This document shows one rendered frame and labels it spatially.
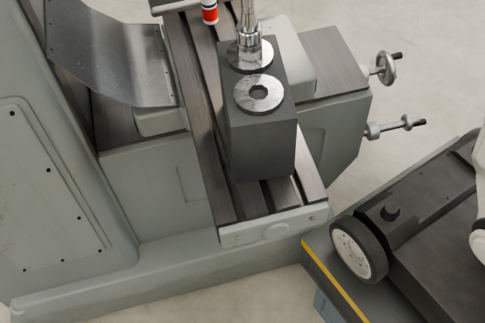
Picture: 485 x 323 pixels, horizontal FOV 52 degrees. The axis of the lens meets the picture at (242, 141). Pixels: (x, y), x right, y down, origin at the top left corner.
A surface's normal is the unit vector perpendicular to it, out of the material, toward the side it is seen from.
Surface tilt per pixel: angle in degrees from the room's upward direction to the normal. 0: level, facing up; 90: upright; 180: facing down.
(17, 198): 88
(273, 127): 90
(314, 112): 90
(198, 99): 0
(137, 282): 68
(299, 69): 0
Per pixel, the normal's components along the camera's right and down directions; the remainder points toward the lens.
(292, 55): -0.04, -0.59
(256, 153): 0.14, 0.79
